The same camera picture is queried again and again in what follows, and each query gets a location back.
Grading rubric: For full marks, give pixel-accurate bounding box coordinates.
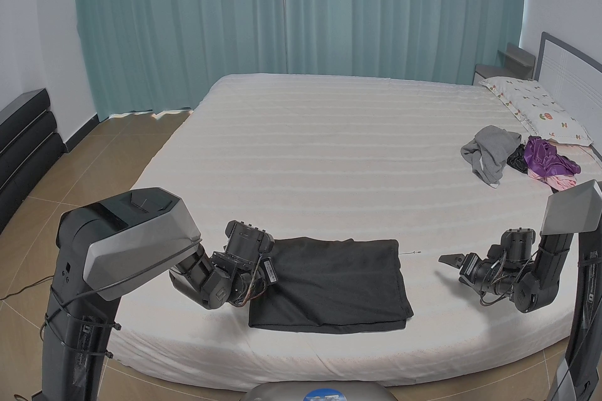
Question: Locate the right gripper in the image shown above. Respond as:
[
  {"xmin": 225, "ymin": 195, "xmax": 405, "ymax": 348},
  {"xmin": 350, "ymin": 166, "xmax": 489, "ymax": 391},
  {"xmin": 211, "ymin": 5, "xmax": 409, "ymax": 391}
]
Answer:
[{"xmin": 438, "ymin": 252, "xmax": 490, "ymax": 289}]

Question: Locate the bed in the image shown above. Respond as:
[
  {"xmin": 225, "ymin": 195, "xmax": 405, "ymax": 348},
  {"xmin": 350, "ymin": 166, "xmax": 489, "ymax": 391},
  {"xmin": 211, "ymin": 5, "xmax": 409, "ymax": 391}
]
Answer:
[{"xmin": 108, "ymin": 32, "xmax": 602, "ymax": 390}]

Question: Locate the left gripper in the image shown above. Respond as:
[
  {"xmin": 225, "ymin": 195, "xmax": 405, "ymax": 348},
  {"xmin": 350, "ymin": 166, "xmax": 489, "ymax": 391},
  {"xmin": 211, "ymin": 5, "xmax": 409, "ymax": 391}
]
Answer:
[{"xmin": 256, "ymin": 255, "xmax": 281, "ymax": 294}]

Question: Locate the grey garment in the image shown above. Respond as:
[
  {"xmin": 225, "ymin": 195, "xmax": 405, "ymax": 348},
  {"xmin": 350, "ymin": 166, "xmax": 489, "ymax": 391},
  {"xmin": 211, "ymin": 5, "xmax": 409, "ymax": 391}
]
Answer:
[{"xmin": 460, "ymin": 125, "xmax": 523, "ymax": 188}]

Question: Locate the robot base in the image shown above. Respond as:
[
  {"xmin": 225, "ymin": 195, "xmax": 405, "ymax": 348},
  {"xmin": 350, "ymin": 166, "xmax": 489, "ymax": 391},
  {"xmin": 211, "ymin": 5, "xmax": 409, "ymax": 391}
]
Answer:
[{"xmin": 240, "ymin": 380, "xmax": 391, "ymax": 401}]

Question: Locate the grey bedside table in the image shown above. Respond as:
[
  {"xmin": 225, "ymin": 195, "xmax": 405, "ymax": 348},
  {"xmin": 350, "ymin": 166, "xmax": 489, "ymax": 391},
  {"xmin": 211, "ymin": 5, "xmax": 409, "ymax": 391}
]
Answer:
[{"xmin": 474, "ymin": 43, "xmax": 537, "ymax": 85}]

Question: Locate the white printed pillow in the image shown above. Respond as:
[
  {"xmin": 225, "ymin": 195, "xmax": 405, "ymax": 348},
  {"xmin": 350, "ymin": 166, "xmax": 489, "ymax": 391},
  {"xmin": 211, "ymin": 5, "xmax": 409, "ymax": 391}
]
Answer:
[{"xmin": 479, "ymin": 76, "xmax": 593, "ymax": 147}]

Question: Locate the black T-shirt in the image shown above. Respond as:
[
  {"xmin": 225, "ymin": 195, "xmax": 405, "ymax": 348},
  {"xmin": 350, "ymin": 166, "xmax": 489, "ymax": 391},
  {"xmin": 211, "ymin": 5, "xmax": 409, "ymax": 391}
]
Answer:
[{"xmin": 248, "ymin": 238, "xmax": 415, "ymax": 335}]

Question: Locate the pink garment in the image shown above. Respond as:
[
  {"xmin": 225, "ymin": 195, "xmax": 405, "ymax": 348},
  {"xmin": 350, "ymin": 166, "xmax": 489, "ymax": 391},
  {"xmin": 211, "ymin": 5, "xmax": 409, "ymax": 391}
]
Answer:
[{"xmin": 527, "ymin": 168, "xmax": 577, "ymax": 192}]

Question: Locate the black shiny garment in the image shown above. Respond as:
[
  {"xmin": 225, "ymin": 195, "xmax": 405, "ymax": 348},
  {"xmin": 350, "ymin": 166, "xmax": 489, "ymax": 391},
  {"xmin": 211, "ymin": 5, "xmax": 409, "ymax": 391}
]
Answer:
[{"xmin": 507, "ymin": 144, "xmax": 528, "ymax": 176}]

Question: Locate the black chest of drawers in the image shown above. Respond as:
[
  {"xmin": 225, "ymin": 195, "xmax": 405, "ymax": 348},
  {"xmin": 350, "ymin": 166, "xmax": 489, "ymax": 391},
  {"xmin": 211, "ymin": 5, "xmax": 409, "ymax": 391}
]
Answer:
[{"xmin": 0, "ymin": 89, "xmax": 64, "ymax": 233}]

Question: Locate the purple garment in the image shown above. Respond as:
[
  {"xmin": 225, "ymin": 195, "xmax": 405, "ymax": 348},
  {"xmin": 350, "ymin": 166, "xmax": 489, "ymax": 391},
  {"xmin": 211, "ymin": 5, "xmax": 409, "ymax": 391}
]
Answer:
[{"xmin": 523, "ymin": 136, "xmax": 581, "ymax": 184}]

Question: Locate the black cable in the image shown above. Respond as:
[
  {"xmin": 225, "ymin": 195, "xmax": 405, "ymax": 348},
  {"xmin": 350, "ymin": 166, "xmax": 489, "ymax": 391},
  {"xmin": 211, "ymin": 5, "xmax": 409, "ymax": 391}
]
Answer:
[{"xmin": 0, "ymin": 277, "xmax": 53, "ymax": 302}]

